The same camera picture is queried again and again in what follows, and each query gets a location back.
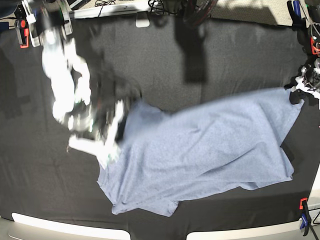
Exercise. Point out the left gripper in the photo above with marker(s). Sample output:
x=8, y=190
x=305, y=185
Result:
x=307, y=83

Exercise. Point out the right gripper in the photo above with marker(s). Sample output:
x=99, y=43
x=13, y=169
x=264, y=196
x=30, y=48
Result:
x=91, y=107

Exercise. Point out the light blue t-shirt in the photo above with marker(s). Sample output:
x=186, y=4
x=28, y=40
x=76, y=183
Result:
x=200, y=151

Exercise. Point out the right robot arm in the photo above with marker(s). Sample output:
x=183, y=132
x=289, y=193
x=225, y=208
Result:
x=50, y=18

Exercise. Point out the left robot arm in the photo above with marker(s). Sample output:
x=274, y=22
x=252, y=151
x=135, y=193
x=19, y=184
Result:
x=306, y=22

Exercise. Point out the orange clamp top right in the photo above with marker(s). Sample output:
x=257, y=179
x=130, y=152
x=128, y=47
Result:
x=315, y=46

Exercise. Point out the blue clamp top right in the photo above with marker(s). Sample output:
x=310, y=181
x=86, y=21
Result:
x=294, y=9

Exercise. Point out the black table cloth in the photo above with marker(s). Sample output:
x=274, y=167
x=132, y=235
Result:
x=175, y=68

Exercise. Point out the orange blue clamp bottom right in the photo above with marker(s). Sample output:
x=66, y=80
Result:
x=305, y=216

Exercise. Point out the orange clamp top left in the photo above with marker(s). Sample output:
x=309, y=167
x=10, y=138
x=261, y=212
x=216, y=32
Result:
x=22, y=30

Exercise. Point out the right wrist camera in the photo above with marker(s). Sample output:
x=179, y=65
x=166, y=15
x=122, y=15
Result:
x=107, y=153

